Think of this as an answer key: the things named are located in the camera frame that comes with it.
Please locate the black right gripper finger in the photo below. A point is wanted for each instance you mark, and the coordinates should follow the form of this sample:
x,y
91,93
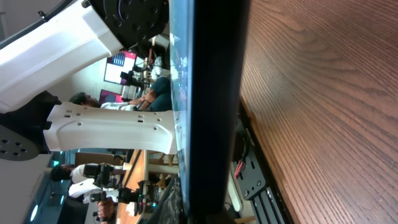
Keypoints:
x,y
170,208

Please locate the Samsung Galaxy smartphone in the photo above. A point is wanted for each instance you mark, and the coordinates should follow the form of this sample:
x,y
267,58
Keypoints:
x,y
207,42

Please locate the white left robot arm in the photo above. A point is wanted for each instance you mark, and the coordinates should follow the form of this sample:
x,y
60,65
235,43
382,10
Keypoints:
x,y
65,52

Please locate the background wooden table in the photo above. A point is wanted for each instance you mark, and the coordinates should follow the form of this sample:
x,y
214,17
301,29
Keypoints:
x,y
137,173

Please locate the standing person in background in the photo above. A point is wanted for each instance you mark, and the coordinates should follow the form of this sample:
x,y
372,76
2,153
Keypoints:
x,y
100,183

